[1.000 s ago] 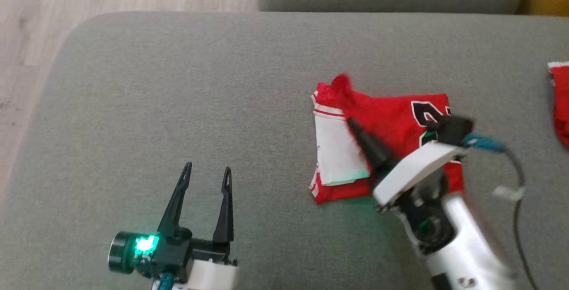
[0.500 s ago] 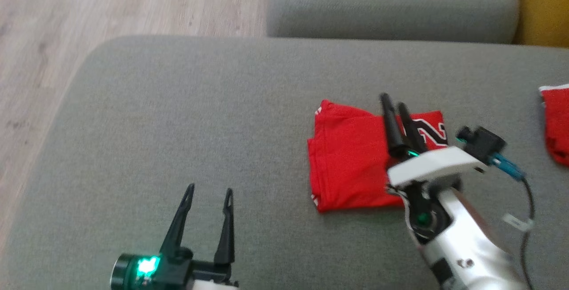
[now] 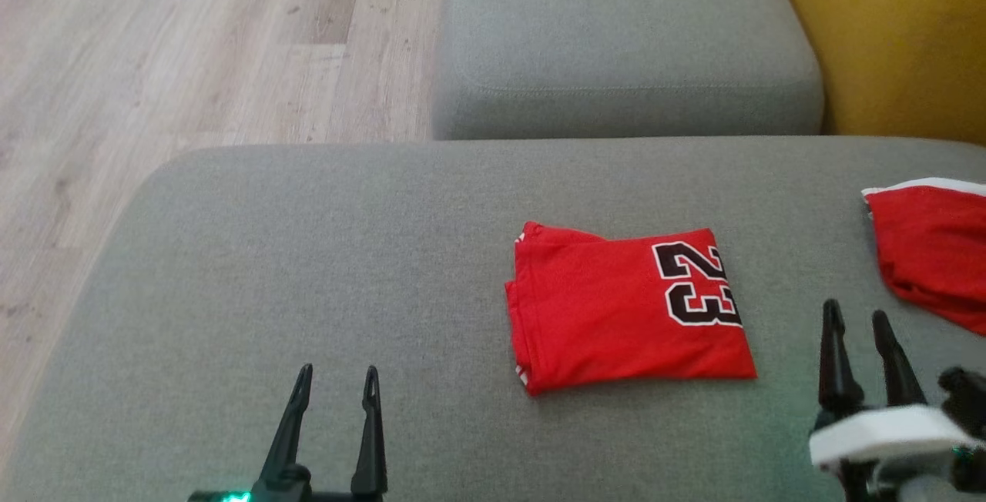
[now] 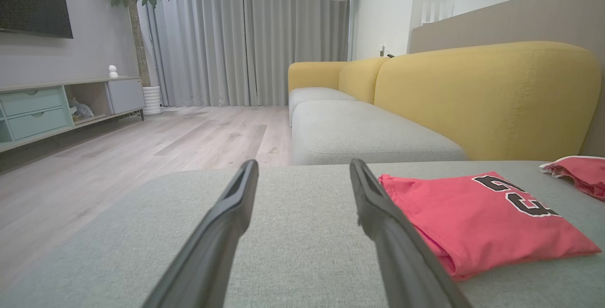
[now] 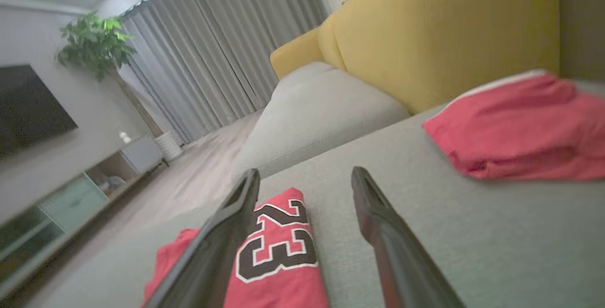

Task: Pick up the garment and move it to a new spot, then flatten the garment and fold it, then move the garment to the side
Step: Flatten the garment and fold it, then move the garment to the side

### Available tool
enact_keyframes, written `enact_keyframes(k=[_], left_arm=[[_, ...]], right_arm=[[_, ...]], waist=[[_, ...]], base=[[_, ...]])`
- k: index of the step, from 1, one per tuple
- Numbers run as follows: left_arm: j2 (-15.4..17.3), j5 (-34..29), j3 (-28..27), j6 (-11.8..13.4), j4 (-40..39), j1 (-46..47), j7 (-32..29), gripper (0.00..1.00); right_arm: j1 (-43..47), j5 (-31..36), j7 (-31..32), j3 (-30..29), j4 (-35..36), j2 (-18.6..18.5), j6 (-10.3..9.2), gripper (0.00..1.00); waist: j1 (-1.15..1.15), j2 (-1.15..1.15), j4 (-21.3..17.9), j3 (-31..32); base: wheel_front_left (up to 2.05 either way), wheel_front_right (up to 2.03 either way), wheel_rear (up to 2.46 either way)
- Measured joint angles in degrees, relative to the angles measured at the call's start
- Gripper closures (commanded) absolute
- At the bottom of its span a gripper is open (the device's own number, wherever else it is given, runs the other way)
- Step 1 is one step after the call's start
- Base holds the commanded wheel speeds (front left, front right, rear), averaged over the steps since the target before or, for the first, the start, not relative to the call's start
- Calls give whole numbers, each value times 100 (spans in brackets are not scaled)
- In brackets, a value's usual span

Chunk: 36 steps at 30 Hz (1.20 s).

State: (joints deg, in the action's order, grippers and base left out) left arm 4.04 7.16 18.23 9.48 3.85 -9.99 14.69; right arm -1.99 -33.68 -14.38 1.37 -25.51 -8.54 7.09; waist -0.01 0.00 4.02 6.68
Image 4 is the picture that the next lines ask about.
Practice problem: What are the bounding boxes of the white ribbed plant pot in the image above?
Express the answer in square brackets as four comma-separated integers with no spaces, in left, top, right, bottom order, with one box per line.
[142,86,163,116]

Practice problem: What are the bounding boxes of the white slatted object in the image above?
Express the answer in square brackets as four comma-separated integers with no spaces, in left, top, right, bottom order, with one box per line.
[421,1,455,26]

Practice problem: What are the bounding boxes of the mint green cabinet drawer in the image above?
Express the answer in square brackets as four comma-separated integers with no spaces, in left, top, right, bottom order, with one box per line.
[7,107,70,141]
[0,87,64,118]

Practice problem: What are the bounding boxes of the red shorts with white stripe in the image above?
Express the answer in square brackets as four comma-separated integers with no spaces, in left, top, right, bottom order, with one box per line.
[540,155,605,202]

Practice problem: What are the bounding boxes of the yellow sofa end cushion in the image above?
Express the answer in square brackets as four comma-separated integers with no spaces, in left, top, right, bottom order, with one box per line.
[288,61,349,94]

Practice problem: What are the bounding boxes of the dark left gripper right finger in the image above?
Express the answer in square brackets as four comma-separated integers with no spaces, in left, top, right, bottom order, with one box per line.
[349,158,473,308]

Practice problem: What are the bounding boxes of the grey floor length curtain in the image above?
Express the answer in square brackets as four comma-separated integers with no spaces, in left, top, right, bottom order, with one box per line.
[147,0,353,108]

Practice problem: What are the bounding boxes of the grey plush toy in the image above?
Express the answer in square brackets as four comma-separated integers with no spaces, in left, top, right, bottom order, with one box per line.
[69,99,94,120]

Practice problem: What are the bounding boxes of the long low tv cabinet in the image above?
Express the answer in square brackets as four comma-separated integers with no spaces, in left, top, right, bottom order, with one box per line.
[0,77,146,154]

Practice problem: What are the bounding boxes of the red and white jersey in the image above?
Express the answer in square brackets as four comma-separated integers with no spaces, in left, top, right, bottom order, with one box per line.
[378,171,602,281]

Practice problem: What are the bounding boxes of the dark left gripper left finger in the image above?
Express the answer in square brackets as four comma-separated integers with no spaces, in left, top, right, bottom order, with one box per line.
[142,159,259,308]

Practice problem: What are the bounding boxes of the yellow sofa backrest cushion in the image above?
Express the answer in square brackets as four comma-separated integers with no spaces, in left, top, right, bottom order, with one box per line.
[337,58,389,104]
[373,41,602,161]

